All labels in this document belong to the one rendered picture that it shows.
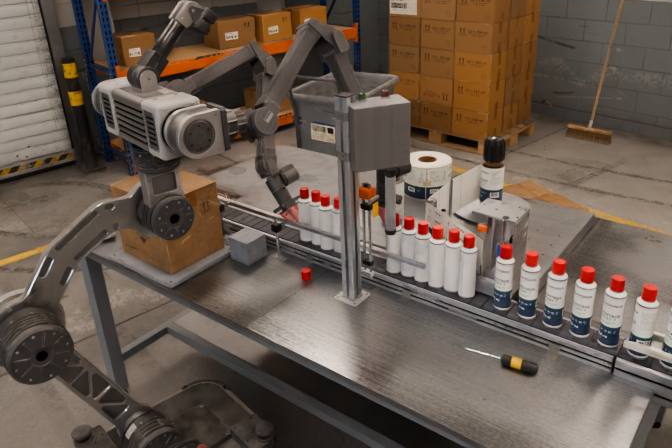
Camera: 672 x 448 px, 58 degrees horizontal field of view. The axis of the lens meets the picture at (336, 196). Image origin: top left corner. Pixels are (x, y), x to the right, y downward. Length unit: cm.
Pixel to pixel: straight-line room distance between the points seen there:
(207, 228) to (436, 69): 373
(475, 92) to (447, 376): 397
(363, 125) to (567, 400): 88
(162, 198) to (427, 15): 403
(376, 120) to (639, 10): 476
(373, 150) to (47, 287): 103
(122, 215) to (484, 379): 116
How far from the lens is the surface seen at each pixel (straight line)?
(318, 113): 453
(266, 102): 173
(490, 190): 240
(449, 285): 192
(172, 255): 217
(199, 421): 247
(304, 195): 215
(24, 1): 584
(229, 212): 251
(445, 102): 562
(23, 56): 586
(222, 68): 223
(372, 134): 171
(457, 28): 543
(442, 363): 174
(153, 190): 191
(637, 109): 639
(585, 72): 655
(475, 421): 159
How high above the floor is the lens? 194
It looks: 24 degrees down
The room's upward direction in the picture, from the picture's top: 3 degrees counter-clockwise
